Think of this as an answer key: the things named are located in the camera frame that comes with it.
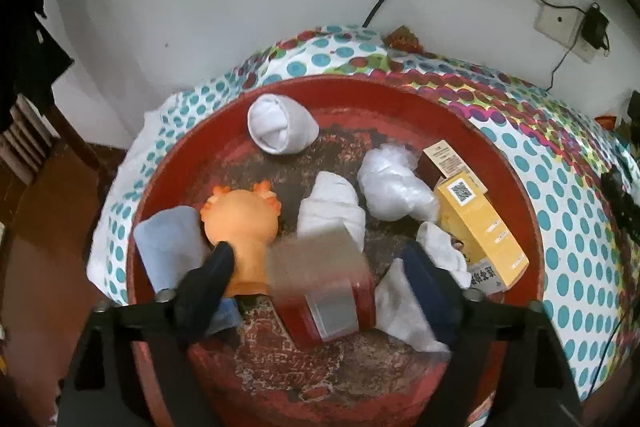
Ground colourful dotted tablecloth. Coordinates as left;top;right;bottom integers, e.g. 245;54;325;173
87;24;640;403

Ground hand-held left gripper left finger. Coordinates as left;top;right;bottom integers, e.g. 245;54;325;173
60;242;236;427

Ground white plastic bag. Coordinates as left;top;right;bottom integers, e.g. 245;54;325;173
357;147;441;222

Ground red brown small box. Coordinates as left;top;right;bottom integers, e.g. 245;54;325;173
267;227;377;350

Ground dark hanging clothes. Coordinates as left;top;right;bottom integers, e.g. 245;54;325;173
0;0;76;132

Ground beige carton box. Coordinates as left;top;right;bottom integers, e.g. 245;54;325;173
419;141;488;195

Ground black plastic bag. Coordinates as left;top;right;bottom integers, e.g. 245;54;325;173
600;167;640;253

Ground black power adapter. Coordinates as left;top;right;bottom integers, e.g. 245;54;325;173
582;3;611;52

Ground large white sock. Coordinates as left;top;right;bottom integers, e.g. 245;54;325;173
247;93;321;155

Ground orange pig toy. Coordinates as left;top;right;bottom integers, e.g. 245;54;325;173
200;182;286;298

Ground thin black cable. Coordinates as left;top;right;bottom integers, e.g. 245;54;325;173
582;292;640;403

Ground red round tray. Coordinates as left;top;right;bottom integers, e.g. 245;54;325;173
127;74;546;427

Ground blue sock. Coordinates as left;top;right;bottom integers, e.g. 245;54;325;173
132;206;243;338

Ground yellow carton box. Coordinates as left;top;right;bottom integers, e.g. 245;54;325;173
434;172;530;297

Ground white wall socket plate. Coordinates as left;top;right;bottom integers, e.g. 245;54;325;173
534;0;603;64

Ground black adapter cable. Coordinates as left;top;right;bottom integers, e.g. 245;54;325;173
547;34;586;90

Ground white radiator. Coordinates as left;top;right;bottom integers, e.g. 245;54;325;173
0;99;56;178

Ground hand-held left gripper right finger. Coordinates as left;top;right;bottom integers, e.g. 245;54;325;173
400;241;583;427

